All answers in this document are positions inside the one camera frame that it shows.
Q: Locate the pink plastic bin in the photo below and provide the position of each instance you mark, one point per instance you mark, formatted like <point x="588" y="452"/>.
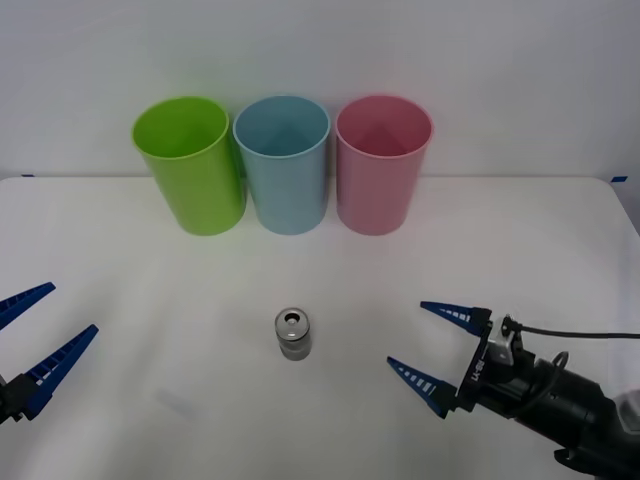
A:
<point x="375" y="195"/>

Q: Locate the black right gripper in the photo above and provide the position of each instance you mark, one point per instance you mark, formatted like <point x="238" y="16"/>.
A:
<point x="495" y="387"/>

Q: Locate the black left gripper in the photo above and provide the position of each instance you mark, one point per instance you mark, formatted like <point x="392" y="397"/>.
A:
<point x="9" y="402"/>

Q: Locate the silver drink can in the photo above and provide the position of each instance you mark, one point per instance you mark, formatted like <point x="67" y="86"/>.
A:
<point x="294" y="337"/>

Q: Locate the pale blue plastic bin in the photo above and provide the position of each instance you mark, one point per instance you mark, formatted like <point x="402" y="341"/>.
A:
<point x="290" y="195"/>

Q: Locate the green plastic bin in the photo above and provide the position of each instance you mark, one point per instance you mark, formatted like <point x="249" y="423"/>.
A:
<point x="200" y="190"/>

